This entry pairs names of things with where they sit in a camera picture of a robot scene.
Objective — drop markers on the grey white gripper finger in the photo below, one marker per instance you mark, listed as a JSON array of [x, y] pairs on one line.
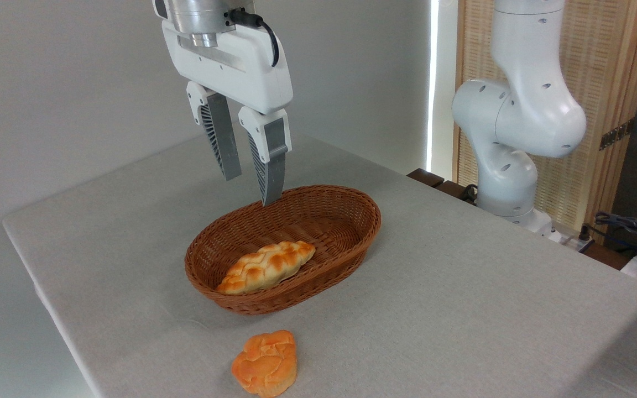
[[274, 138], [222, 132]]

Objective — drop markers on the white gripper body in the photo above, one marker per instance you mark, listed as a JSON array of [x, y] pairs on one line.
[[241, 72]]

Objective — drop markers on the long braided bread loaf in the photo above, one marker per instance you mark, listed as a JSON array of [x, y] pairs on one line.
[[269, 265]]

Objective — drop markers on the round orange bread roll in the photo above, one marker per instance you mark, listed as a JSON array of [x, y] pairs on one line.
[[266, 365]]

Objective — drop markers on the brown wicker oval basket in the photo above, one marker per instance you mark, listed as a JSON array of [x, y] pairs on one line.
[[340, 221]]

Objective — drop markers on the dark brown wooden block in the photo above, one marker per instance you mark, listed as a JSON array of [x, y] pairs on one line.
[[454, 190], [426, 177]]

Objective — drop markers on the grey tablecloth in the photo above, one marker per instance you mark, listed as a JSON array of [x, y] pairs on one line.
[[462, 331]]

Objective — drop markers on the white power strip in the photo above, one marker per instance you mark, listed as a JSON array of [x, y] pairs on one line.
[[570, 240]]

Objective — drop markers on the wooden slatted folding screen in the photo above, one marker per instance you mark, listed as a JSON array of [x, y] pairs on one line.
[[600, 66]]

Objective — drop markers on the metal screen hinge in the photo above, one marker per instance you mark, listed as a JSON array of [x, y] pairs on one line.
[[617, 134]]

